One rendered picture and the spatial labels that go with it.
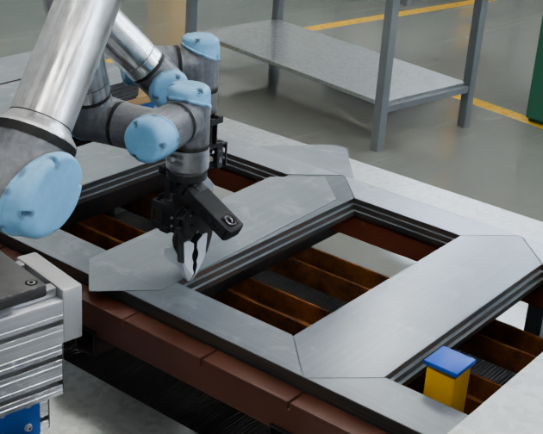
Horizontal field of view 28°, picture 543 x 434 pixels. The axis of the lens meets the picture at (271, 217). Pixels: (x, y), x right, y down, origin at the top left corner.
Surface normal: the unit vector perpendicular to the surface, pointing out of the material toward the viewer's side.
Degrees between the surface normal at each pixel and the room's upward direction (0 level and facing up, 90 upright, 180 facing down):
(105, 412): 0
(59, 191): 96
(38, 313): 90
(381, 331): 0
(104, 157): 0
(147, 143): 90
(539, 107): 90
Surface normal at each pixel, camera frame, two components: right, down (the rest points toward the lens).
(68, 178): 0.87, 0.33
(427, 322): 0.07, -0.91
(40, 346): 0.66, 0.34
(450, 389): -0.62, 0.29
